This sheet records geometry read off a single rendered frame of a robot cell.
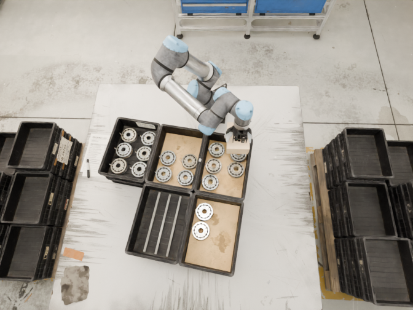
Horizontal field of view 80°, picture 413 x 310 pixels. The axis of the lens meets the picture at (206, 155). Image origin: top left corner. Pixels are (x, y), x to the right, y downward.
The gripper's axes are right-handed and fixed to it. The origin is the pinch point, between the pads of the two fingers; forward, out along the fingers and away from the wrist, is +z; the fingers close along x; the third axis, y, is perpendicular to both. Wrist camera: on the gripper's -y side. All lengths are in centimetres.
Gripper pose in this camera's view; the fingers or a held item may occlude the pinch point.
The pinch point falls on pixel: (238, 136)
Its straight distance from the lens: 137.9
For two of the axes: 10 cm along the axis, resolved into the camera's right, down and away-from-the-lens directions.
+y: -0.4, 9.4, -3.4
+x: 10.0, 0.2, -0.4
